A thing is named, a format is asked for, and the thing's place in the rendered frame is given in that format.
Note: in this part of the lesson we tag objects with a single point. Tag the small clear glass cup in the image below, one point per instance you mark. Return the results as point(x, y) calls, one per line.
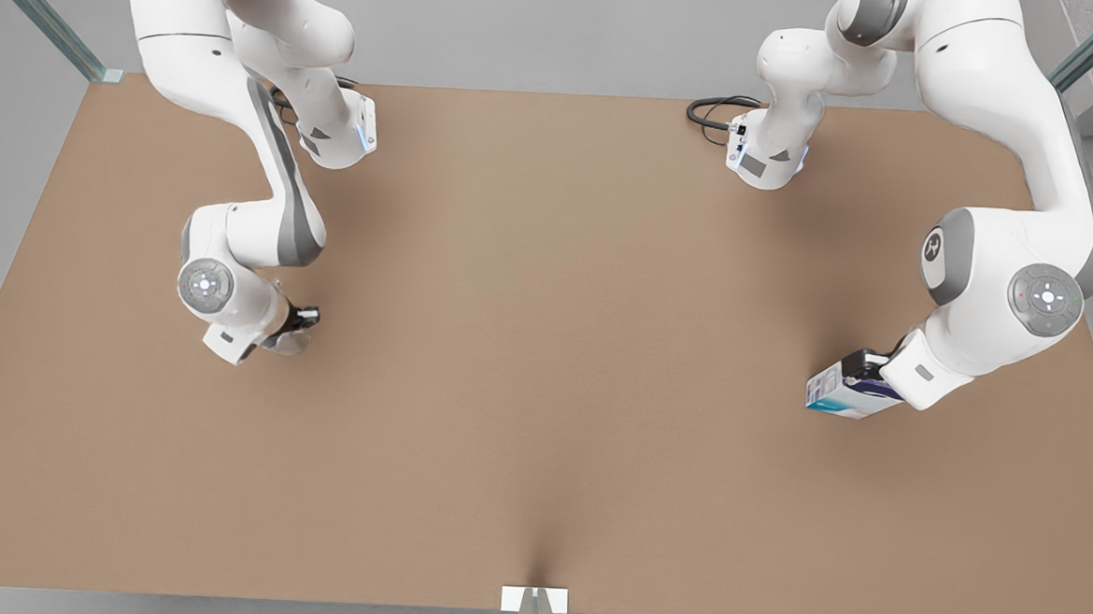
point(286, 341)

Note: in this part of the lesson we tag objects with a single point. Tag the blue and white carton box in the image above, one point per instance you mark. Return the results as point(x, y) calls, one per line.
point(849, 398)

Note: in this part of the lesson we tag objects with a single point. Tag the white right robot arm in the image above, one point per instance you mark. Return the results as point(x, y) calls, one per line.
point(264, 171)

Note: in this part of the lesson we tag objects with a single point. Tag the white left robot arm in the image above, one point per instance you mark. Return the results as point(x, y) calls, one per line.
point(998, 265)

